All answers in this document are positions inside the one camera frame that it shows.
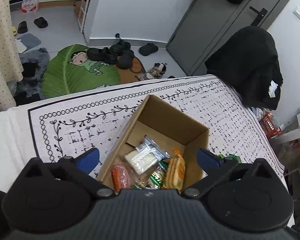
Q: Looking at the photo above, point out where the orange cracker packet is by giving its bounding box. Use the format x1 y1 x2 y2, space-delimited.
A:
164 148 186 191

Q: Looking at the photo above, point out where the orange red snack packet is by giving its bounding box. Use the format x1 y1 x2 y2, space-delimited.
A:
111 162 131 192

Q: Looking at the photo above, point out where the brown cardboard box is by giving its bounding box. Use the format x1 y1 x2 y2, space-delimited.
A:
96 95 209 189

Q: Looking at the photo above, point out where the black white snack packet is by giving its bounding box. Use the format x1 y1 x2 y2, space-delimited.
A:
124 136 170 176

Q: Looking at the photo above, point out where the green biscuit packet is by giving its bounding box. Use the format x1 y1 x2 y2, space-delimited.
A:
132 161 168 190

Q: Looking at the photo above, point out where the white black patterned blanket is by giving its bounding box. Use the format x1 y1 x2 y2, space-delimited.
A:
28 75 284 177

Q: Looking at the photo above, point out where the red plastic basket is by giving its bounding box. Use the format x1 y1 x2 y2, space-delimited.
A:
259 112 282 138

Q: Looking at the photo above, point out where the white desk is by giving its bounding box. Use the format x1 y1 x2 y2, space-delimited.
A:
276 113 300 157

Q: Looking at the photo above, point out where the grey fluffy rug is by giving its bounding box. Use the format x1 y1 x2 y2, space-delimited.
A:
14 48 50 100

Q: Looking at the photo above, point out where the green leaf floor rug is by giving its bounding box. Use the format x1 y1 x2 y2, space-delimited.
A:
42 44 121 99

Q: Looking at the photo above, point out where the black jacket on chair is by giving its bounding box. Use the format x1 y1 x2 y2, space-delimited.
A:
205 26 283 111

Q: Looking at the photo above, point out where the grey white sneaker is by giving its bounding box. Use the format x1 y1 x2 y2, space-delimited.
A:
137 63 167 81

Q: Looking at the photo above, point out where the pile of black shoes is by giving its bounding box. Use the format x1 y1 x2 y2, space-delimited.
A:
87 40 134 69

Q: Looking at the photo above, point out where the dotted cream cloth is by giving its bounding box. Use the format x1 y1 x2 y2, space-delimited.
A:
0 0 24 111

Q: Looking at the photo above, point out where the black slipper by door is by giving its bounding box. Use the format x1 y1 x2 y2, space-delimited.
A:
139 43 159 56

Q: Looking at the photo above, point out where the black slipper on floor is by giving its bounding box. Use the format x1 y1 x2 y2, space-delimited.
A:
34 17 48 29

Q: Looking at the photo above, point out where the grey door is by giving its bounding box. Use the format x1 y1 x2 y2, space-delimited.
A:
167 0 289 76

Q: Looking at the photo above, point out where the water bottle pack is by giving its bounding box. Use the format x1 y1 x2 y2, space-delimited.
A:
20 0 39 14

